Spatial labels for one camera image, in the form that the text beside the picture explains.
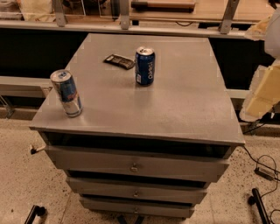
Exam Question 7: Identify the black floor cable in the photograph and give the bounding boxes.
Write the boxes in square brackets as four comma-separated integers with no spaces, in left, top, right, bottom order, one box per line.
[241,122,280,224]

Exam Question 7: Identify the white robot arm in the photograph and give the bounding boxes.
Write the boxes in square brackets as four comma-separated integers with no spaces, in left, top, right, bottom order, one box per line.
[239,7,280,122]

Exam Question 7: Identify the black base leg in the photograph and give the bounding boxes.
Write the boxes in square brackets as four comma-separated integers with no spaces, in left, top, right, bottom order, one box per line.
[248,188,270,224]
[24,205,46,224]

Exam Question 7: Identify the top grey drawer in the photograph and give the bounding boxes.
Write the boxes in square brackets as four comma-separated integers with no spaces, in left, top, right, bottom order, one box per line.
[45,146,229,182]

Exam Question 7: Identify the dark snack wrapper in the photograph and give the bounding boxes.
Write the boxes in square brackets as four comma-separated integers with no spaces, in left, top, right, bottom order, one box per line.
[103,54,135,70]

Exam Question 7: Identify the red bull can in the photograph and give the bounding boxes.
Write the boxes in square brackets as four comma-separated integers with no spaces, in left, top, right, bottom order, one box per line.
[50,69,82,117]

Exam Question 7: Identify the black left base leg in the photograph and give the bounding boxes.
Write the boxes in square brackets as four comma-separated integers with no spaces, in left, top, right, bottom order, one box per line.
[24,205,46,224]

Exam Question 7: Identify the middle grey drawer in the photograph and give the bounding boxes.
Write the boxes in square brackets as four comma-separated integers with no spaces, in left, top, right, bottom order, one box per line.
[66,177,207,204]

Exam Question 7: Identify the bottom grey drawer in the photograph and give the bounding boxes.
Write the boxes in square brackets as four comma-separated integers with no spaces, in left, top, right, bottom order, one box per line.
[80,197,194,218]

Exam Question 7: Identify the black right base leg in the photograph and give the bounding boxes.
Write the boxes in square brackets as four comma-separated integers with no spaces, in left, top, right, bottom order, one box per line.
[248,188,270,224]

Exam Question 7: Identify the grey drawer cabinet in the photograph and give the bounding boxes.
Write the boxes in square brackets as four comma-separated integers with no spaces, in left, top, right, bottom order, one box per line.
[31,34,244,210]

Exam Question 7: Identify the black power adapter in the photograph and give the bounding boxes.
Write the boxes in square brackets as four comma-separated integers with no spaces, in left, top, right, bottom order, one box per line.
[255,167,275,181]

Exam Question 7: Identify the grey drawer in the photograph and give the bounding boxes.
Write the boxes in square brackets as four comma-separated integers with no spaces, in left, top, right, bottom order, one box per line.
[80,197,194,218]
[66,177,207,204]
[45,146,229,182]

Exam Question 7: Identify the blue pepsi can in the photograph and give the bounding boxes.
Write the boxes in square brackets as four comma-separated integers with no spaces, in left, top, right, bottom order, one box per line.
[135,46,156,86]

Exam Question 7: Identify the grey metal shelf rail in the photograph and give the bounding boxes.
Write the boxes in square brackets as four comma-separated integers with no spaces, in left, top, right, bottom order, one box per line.
[0,0,245,39]

